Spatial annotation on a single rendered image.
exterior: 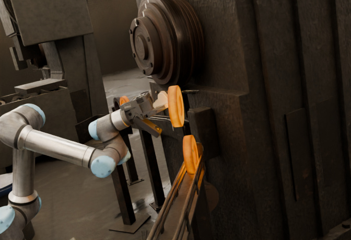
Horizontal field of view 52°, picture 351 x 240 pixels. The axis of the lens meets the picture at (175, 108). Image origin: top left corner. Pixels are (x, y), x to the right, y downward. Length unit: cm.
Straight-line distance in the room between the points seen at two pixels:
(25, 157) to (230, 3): 103
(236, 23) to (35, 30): 307
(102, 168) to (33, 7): 317
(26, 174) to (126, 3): 1103
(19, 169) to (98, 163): 44
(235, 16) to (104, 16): 1078
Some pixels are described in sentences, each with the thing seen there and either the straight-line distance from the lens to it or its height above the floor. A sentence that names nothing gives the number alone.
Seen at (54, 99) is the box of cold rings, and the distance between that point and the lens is 409.
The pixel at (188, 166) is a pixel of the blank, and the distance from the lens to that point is 133.
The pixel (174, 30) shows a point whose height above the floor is 117.
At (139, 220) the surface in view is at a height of 1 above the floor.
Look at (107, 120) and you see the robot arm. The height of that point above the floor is 90.
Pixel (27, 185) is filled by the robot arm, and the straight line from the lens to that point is 167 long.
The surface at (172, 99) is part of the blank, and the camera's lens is 127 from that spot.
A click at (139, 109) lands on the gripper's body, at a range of 133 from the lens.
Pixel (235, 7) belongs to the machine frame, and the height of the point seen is 121.
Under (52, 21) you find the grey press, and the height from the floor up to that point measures 147.
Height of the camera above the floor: 120
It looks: 13 degrees down
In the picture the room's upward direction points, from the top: 11 degrees counter-clockwise
